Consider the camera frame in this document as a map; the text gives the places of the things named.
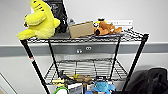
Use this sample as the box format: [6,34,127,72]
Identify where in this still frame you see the white picture box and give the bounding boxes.
[67,82,85,94]

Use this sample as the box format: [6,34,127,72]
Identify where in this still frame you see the yellow green ball toy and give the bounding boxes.
[52,79,70,94]

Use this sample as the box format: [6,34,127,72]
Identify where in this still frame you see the flat white box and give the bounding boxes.
[105,19,135,31]

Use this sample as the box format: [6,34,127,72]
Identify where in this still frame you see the orange plush toy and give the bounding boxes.
[93,17,124,37]

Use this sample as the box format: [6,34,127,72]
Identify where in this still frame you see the long grey wall band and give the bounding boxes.
[0,42,168,58]

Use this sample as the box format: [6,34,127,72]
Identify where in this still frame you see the white wall outlet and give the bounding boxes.
[85,45,93,52]
[75,48,83,55]

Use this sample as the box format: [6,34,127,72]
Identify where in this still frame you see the black wire shelf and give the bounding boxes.
[19,25,150,94]

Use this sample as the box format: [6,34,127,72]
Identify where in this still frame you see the black bag with white print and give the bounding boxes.
[43,0,70,35]

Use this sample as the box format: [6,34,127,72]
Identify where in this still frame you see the big yellow plush toy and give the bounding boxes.
[16,0,62,41]

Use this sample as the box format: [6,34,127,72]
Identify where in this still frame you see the tan cardboard box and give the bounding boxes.
[67,20,96,39]

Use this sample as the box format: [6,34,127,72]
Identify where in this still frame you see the light blue plush toy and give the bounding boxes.
[92,75,116,94]

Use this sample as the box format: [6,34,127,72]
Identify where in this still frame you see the black office chair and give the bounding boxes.
[124,67,168,94]

